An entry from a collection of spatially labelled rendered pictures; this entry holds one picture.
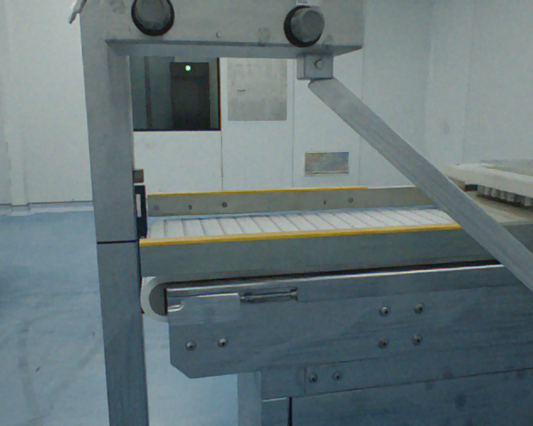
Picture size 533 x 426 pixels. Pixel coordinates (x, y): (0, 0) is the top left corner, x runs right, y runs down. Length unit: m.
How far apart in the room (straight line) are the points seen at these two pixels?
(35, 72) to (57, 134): 0.66
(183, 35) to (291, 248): 0.22
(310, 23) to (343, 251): 0.22
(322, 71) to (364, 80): 5.75
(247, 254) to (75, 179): 5.39
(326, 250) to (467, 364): 0.27
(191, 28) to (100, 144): 0.36
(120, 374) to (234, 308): 0.39
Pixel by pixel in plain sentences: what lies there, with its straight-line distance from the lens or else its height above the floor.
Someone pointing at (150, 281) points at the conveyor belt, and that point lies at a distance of 0.51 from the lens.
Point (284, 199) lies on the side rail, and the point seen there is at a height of 0.97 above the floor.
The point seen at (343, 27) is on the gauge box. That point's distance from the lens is 0.46.
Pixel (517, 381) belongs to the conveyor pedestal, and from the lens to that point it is 0.76.
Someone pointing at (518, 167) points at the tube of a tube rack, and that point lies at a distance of 0.78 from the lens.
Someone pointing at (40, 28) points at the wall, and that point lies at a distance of 5.89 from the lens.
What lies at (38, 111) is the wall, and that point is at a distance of 5.85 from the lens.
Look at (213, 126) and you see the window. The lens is 5.77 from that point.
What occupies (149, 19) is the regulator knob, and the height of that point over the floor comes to 1.17.
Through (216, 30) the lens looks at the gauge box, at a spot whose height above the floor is 1.17.
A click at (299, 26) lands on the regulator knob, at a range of 0.42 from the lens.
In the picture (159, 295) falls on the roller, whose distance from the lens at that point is 0.50.
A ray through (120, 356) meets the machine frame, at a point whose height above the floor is 0.72.
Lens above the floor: 1.10
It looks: 12 degrees down
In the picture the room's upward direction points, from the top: straight up
